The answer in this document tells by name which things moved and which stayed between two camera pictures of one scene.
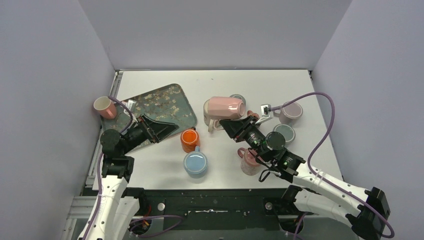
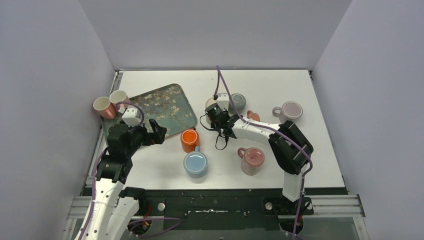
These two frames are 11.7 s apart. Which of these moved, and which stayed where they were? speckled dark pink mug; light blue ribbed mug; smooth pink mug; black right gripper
Moved: black right gripper
Stayed: light blue ribbed mug; speckled dark pink mug; smooth pink mug
